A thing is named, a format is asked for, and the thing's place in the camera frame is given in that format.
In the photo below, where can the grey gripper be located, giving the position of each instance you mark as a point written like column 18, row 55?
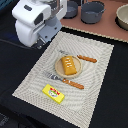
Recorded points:
column 51, row 28

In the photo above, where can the orange bread loaf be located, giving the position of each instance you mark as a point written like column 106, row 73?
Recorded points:
column 68, row 65

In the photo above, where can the yellow butter box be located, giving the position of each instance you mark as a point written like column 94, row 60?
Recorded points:
column 53, row 93

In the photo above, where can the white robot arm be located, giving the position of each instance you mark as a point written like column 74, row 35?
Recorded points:
column 38, row 20

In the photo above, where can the round wooden plate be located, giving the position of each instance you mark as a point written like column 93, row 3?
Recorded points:
column 60, row 70

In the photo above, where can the woven beige placemat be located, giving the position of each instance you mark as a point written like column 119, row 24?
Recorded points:
column 78, row 104

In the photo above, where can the pink wooden board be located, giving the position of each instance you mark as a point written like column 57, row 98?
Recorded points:
column 106, row 27

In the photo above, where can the beige bowl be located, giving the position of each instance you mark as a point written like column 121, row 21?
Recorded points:
column 122, row 15

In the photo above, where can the grey saucepan with handle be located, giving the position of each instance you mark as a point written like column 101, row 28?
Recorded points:
column 72, row 9

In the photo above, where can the grey pot with handles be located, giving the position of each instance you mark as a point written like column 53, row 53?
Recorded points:
column 91, row 12

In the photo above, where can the knife with wooden handle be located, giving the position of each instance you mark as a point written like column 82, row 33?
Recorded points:
column 79, row 56

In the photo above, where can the fork with wooden handle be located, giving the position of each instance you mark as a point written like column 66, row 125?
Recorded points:
column 66, row 81

